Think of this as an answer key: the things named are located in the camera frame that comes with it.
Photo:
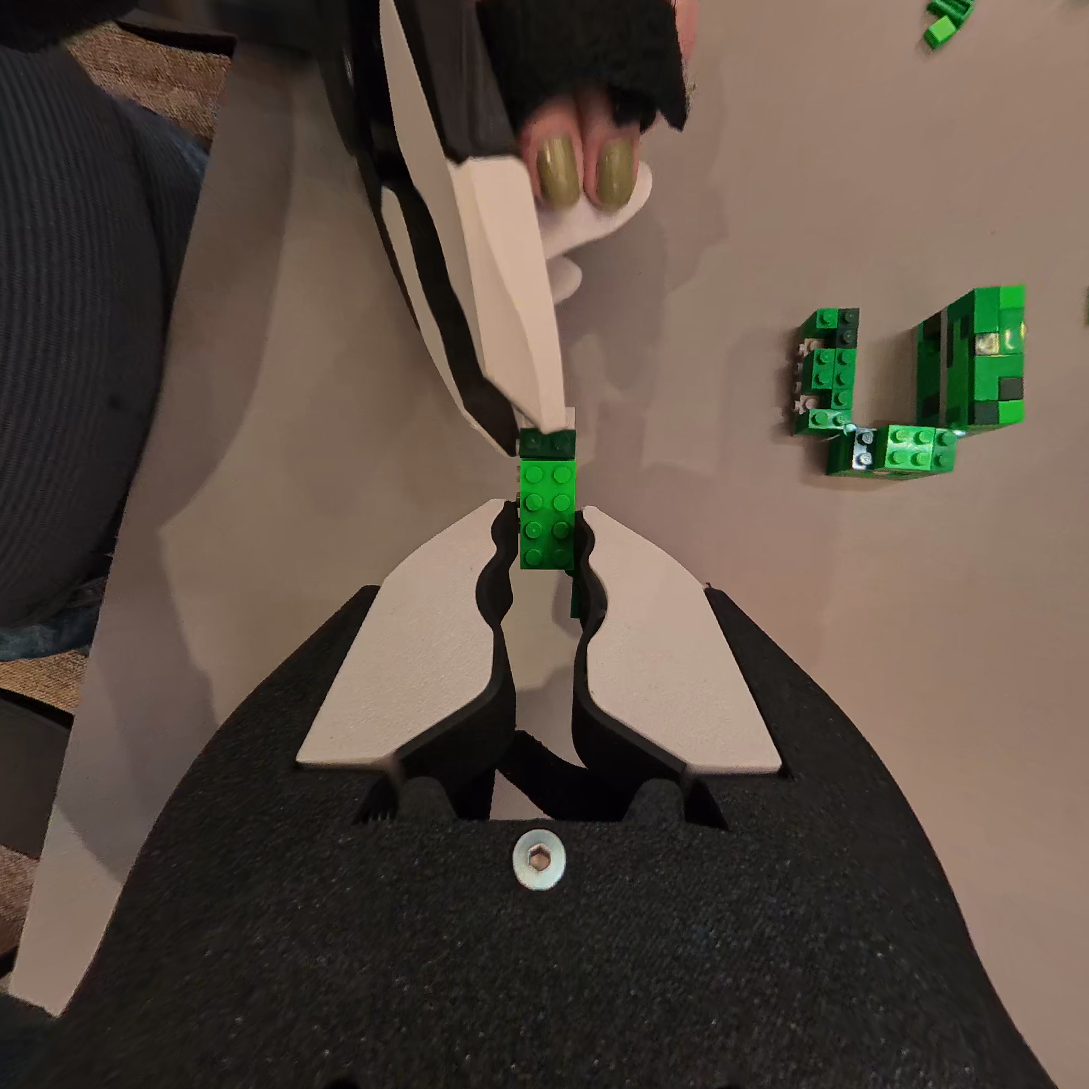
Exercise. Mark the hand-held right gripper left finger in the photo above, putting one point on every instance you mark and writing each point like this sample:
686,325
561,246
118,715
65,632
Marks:
417,664

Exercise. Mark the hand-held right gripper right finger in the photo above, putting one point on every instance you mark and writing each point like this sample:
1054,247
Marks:
672,672

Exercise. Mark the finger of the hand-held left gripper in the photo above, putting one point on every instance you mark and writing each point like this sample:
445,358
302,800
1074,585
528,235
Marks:
510,281
417,255

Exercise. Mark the green brick stack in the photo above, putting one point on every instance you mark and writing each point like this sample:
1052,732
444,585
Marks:
544,510

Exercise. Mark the green toy brick model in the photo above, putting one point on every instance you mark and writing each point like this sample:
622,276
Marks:
978,366

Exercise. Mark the grey desk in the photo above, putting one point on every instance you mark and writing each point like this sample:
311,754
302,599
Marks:
851,681

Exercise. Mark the person's left hand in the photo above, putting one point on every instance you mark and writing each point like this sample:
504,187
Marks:
595,51

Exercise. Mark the person's leg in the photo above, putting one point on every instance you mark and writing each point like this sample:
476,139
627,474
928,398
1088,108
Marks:
68,340

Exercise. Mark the scattered loose green bricks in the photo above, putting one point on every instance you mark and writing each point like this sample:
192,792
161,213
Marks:
940,32

